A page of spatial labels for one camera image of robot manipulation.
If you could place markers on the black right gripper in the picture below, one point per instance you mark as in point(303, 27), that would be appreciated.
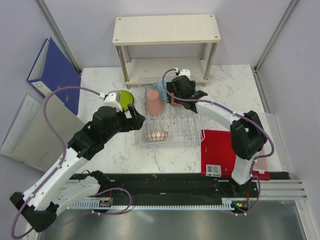
point(170, 88)

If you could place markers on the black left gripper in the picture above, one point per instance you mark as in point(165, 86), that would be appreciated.
point(135, 122)

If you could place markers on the pink plastic tumbler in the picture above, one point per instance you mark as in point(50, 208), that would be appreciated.
point(154, 104)

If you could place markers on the green plastic plate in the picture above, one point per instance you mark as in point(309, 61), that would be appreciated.
point(126, 99)

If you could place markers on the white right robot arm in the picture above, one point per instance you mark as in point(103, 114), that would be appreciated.
point(248, 136)

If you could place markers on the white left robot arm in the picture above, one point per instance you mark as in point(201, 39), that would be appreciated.
point(43, 202)

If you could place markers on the red patterned bowl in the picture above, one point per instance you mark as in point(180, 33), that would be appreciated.
point(157, 136)

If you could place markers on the orange dotted mug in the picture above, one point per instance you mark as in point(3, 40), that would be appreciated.
point(173, 102)

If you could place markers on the blue ceramic mug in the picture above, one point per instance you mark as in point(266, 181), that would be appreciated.
point(161, 90)

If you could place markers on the light wooden two-tier shelf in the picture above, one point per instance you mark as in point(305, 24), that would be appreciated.
point(166, 30)

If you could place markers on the clear plastic sheet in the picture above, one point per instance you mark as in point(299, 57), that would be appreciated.
point(278, 161)

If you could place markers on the grey folder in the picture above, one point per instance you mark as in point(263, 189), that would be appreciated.
point(29, 140)

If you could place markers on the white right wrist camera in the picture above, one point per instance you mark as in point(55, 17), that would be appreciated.
point(183, 72)

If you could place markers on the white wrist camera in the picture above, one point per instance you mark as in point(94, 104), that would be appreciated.
point(112, 99)
point(183, 72)

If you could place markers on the white wire dish rack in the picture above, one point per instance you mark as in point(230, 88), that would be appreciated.
point(183, 126)

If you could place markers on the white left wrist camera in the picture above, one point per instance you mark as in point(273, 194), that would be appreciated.
point(112, 99)

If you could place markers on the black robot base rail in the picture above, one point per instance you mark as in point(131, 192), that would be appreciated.
point(169, 188)

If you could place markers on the blue ring binder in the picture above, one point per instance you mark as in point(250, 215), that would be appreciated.
point(52, 70)

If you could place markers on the white slotted cable duct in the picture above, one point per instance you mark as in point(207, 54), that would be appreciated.
point(95, 204)

